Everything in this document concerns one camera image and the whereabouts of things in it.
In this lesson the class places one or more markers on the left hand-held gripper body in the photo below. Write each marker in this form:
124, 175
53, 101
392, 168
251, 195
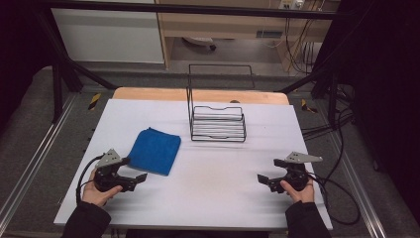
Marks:
107, 178

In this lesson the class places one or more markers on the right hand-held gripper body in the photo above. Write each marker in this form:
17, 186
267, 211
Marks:
295, 173

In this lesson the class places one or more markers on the blue towel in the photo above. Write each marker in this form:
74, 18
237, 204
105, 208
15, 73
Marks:
154, 150

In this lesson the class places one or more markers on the person's left hand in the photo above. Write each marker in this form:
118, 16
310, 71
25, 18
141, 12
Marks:
95, 195

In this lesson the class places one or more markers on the person's right hand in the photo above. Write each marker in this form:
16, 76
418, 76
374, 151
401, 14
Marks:
298, 195

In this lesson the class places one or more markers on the white table sheet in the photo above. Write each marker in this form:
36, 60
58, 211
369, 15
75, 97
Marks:
211, 191

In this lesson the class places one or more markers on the wooden table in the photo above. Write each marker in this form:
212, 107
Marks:
148, 94

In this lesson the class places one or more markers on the white cabinet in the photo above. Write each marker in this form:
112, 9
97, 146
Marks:
105, 36

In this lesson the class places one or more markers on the black curtain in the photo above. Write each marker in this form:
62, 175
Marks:
389, 82
20, 49

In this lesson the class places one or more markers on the white chair base with caster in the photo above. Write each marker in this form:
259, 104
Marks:
199, 41

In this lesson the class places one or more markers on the white power strip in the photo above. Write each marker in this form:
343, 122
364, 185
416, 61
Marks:
290, 4

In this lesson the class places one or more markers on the aluminium rail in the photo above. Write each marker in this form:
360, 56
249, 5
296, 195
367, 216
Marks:
360, 188
36, 152

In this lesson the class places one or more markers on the black metal frame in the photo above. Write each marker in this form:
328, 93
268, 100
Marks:
198, 9

